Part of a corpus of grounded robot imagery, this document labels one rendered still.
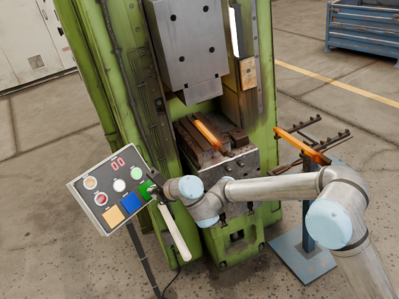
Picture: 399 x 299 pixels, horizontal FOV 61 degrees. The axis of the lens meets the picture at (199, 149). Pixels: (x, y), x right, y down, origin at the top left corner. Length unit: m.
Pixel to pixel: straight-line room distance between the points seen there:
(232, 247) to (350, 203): 1.54
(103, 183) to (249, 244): 1.21
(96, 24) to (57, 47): 5.22
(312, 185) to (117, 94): 1.02
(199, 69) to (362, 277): 1.08
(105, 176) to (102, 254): 1.38
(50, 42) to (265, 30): 5.28
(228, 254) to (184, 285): 0.37
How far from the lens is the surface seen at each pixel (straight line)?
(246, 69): 1.88
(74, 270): 2.87
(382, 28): 5.16
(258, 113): 2.05
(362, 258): 0.99
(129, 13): 1.62
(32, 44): 6.74
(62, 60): 6.86
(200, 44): 1.59
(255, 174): 1.99
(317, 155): 1.69
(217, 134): 1.92
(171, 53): 1.55
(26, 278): 3.04
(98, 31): 1.60
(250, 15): 1.84
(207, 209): 1.31
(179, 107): 2.20
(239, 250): 2.38
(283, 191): 1.15
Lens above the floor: 2.02
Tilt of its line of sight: 34 degrees down
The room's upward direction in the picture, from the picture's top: 12 degrees counter-clockwise
